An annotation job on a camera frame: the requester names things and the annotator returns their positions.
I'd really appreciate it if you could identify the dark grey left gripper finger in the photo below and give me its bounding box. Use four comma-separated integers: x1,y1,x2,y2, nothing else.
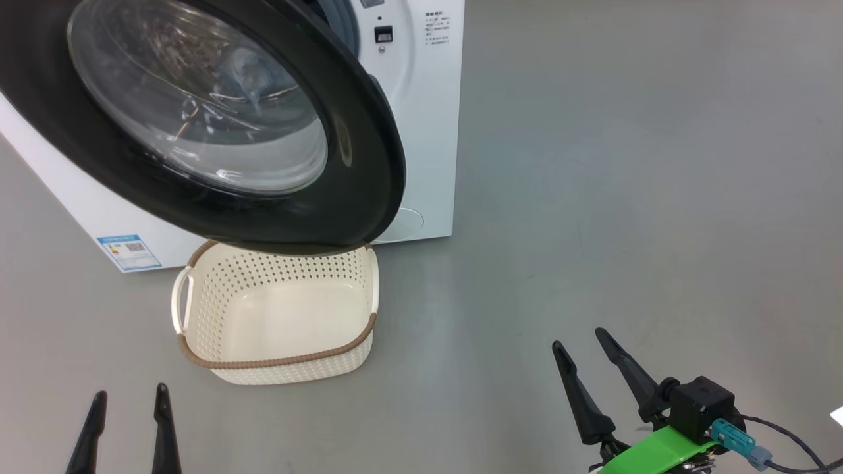
65,390,108,474
151,383,182,474

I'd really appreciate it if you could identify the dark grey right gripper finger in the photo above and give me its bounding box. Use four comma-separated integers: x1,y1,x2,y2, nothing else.
595,327,661,422
552,340,616,446

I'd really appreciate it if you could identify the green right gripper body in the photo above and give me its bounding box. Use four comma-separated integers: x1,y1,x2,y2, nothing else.
589,425,725,474

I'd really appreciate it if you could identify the black glass washing machine door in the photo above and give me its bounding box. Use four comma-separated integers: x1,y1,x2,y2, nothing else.
0,0,407,256

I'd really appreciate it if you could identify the cream perforated laundry basket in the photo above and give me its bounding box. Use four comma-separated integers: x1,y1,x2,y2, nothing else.
171,239,380,386

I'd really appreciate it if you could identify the white front-load washing machine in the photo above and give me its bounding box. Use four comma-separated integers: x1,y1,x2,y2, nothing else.
0,0,466,273

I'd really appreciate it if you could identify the grey rubber door gasket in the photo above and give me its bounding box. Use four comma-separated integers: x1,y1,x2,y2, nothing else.
310,0,361,60

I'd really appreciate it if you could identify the blue energy label sticker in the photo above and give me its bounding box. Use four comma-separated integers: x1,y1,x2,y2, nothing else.
97,234,163,272

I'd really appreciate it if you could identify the round white filter cover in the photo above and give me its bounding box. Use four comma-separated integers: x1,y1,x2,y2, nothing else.
372,207,425,244

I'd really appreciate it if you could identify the black cable with teal plug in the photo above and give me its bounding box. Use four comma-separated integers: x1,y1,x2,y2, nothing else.
710,415,843,474

